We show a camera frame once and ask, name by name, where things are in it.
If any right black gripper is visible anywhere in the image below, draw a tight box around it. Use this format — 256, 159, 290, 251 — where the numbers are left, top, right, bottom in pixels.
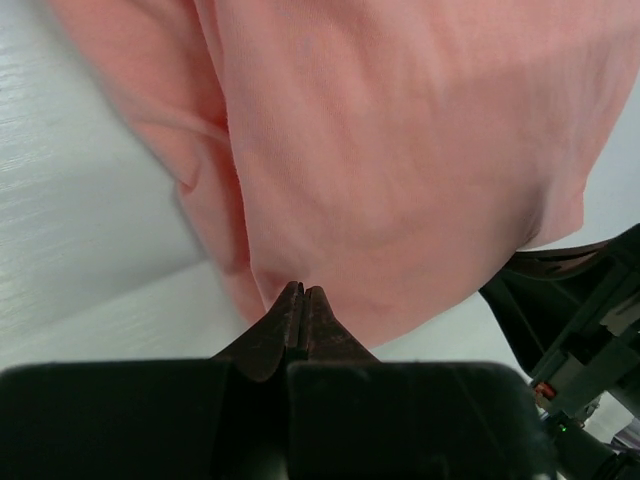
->
480, 234, 639, 422

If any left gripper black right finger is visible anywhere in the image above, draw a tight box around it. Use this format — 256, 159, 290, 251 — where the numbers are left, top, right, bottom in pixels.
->
297, 286, 378, 363

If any pink t shirt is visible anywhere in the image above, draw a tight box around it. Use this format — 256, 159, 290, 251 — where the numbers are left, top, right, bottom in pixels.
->
50, 0, 639, 346

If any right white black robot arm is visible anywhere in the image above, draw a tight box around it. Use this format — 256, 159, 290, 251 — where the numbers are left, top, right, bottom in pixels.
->
479, 226, 639, 479

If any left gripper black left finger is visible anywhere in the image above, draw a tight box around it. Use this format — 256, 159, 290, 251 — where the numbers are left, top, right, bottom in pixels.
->
212, 282, 304, 383

